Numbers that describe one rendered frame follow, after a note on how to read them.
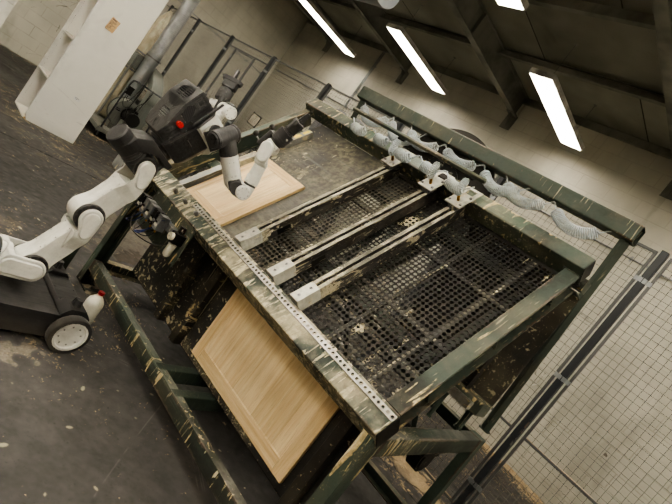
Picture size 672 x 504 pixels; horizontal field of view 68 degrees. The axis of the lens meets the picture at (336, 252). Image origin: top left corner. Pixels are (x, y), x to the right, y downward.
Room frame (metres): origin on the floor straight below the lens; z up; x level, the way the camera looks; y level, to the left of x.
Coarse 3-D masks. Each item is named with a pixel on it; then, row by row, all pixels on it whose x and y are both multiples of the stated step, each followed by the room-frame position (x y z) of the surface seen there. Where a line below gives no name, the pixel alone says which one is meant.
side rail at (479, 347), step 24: (552, 288) 2.24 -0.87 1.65; (528, 312) 2.13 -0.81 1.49; (480, 336) 2.03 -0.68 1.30; (504, 336) 2.15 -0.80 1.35; (456, 360) 1.94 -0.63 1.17; (480, 360) 2.06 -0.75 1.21; (408, 384) 1.85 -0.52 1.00; (432, 384) 1.85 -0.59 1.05; (456, 384) 1.97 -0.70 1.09; (408, 408) 1.77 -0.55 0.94
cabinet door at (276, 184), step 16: (272, 176) 3.01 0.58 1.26; (288, 176) 3.00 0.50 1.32; (192, 192) 2.88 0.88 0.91; (208, 192) 2.88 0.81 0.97; (224, 192) 2.88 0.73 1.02; (256, 192) 2.88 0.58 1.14; (272, 192) 2.88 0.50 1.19; (288, 192) 2.87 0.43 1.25; (208, 208) 2.76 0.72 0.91; (224, 208) 2.76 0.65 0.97; (240, 208) 2.76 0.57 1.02; (256, 208) 2.76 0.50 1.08; (224, 224) 2.66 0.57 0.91
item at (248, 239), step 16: (384, 160) 2.97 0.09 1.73; (368, 176) 2.91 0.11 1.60; (384, 176) 2.95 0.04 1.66; (336, 192) 2.80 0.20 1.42; (352, 192) 2.83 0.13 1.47; (304, 208) 2.67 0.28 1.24; (320, 208) 2.72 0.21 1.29; (272, 224) 2.56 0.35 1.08; (288, 224) 2.62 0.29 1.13; (240, 240) 2.46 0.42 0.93; (256, 240) 2.52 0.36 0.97
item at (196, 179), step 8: (304, 136) 3.35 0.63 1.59; (312, 136) 3.39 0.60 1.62; (288, 144) 3.29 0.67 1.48; (256, 152) 3.18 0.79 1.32; (240, 160) 3.11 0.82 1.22; (248, 160) 3.14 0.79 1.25; (216, 168) 3.04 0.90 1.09; (192, 176) 2.97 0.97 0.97; (200, 176) 2.97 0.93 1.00; (208, 176) 3.00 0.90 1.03; (216, 176) 3.04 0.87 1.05; (184, 184) 2.91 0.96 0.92; (192, 184) 2.95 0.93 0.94
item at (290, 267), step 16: (432, 176) 2.72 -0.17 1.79; (416, 192) 2.78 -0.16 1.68; (432, 192) 2.79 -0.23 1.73; (384, 208) 2.66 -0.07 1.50; (400, 208) 2.66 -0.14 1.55; (416, 208) 2.76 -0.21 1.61; (368, 224) 2.56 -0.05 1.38; (384, 224) 2.64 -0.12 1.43; (336, 240) 2.46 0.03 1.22; (352, 240) 2.53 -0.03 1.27; (304, 256) 2.37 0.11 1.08; (320, 256) 2.42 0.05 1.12; (272, 272) 2.28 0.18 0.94; (288, 272) 2.32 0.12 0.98
